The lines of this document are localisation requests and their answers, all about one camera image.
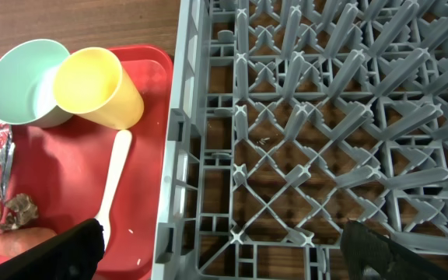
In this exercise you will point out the orange carrot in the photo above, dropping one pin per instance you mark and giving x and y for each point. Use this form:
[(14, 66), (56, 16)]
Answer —
[(18, 241)]

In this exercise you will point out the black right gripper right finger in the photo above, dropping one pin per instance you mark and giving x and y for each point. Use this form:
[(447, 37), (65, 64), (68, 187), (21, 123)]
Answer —
[(390, 258)]

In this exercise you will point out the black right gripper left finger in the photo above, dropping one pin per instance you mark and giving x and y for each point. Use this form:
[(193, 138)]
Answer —
[(74, 254)]

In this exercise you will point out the mint green bowl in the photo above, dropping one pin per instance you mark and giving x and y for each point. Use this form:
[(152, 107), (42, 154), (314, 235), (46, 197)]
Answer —
[(27, 75)]

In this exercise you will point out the red plastic tray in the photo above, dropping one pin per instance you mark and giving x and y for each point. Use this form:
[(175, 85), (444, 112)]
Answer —
[(64, 169)]

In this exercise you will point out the grey dishwasher rack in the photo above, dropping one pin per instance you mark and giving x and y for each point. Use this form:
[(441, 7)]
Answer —
[(290, 118)]

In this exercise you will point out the yellow plastic cup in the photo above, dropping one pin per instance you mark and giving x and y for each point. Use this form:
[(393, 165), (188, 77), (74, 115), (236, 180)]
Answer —
[(92, 83)]

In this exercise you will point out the brown food scrap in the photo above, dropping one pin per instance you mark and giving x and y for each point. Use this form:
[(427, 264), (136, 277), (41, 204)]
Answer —
[(22, 211)]

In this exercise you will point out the white plastic spoon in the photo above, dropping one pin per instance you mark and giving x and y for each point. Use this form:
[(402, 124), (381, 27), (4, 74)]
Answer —
[(118, 158)]

